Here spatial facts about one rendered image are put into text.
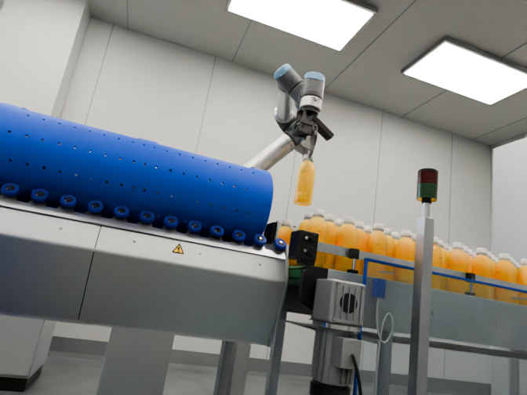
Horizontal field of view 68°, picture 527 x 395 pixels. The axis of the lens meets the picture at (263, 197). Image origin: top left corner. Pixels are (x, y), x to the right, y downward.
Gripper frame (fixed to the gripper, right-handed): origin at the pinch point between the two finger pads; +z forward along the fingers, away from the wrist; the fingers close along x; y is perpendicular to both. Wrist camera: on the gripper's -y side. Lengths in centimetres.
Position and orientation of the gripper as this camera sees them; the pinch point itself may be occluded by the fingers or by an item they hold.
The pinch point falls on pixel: (308, 157)
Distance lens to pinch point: 159.6
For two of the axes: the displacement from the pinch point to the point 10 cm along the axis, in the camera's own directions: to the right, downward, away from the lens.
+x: 3.3, -1.8, -9.3
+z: -1.5, 9.6, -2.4
